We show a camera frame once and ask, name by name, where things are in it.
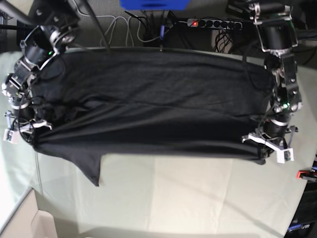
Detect black equipment boxes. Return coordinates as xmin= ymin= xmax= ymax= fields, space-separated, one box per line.
xmin=225 ymin=0 xmax=252 ymax=19

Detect red black clamp right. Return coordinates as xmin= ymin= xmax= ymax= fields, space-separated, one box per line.
xmin=297 ymin=170 xmax=317 ymax=182

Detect white cable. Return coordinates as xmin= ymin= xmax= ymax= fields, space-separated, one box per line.
xmin=99 ymin=13 xmax=164 ymax=47

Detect blue box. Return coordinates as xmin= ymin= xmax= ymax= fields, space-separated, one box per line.
xmin=120 ymin=0 xmax=190 ymax=10

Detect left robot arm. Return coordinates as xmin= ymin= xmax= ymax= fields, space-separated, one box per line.
xmin=241 ymin=0 xmax=303 ymax=164

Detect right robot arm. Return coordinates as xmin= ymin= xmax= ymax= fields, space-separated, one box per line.
xmin=0 ymin=0 xmax=79 ymax=144

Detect black power strip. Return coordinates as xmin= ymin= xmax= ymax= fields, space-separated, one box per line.
xmin=187 ymin=18 xmax=243 ymax=31

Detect dark grey t-shirt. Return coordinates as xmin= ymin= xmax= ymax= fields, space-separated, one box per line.
xmin=31 ymin=48 xmax=273 ymax=185

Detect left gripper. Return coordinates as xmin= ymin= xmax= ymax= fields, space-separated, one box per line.
xmin=258 ymin=119 xmax=289 ymax=149

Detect beige table frame corner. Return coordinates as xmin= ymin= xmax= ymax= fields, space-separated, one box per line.
xmin=0 ymin=188 xmax=58 ymax=238

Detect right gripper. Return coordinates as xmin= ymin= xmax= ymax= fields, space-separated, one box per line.
xmin=12 ymin=106 xmax=50 ymax=144

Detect light green table cloth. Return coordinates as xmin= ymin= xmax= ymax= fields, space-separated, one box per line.
xmin=0 ymin=49 xmax=317 ymax=238

